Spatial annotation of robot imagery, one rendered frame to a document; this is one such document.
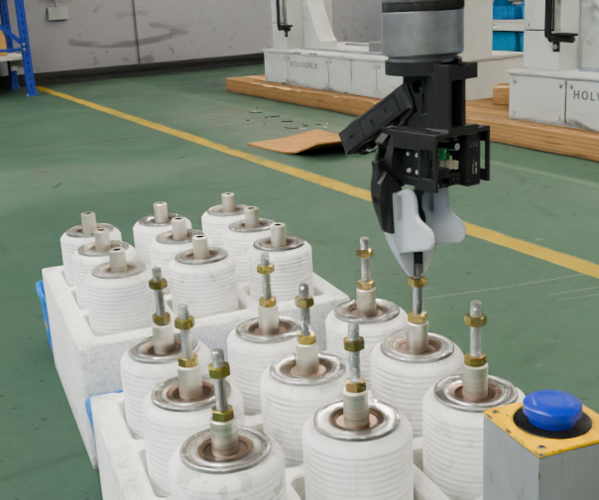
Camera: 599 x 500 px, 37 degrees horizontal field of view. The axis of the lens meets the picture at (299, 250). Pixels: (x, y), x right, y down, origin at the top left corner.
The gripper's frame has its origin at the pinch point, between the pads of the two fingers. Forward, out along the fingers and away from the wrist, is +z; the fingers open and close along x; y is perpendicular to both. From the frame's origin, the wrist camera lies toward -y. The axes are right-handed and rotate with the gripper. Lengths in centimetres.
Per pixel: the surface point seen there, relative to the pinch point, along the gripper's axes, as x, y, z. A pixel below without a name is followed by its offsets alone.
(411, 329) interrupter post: -1.1, 1.0, 6.9
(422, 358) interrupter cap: -2.1, 3.7, 8.9
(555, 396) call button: -11.5, 27.1, 1.5
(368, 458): -17.0, 12.9, 10.4
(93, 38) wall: 219, -582, 3
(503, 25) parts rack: 507, -438, 12
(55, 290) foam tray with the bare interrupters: -14, -66, 16
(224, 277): 1.1, -39.4, 11.3
